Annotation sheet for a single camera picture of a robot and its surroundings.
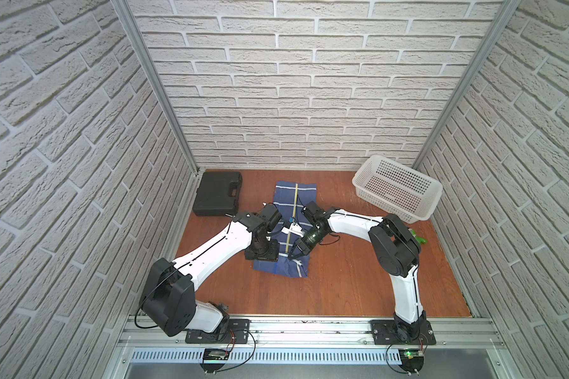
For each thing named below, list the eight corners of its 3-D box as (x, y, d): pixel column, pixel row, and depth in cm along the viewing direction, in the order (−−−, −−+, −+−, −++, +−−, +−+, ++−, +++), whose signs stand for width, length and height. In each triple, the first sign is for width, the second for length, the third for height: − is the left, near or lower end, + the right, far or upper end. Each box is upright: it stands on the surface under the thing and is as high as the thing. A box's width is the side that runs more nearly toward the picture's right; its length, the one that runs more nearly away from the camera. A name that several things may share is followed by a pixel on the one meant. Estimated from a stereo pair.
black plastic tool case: (195, 216, 104) (191, 208, 99) (207, 179, 118) (203, 171, 113) (236, 216, 104) (233, 209, 99) (243, 180, 118) (241, 171, 113)
